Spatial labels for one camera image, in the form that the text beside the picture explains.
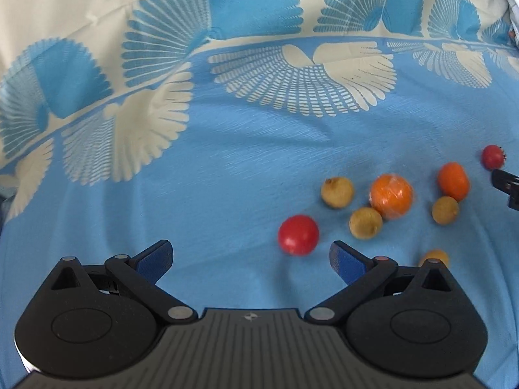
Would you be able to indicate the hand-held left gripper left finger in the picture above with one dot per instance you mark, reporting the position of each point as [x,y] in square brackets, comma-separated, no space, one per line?
[152,265]

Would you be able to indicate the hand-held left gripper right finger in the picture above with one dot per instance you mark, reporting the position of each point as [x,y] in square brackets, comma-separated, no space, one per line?
[348,266]

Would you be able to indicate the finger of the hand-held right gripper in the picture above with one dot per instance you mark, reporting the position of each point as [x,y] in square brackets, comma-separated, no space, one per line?
[507,184]

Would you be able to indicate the red tomato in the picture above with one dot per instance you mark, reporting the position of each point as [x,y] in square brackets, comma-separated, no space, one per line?
[494,156]
[298,235]

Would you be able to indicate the small yellow plum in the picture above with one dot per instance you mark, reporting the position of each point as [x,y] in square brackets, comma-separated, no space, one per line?
[445,210]
[337,192]
[365,223]

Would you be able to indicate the orange tangerine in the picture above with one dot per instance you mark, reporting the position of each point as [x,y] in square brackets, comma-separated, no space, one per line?
[442,255]
[453,181]

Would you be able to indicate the plastic-wrapped tangerine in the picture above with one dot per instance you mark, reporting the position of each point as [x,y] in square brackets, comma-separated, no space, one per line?
[391,196]

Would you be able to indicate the blue and cream printed blanket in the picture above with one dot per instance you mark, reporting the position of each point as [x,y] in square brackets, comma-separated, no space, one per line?
[243,150]

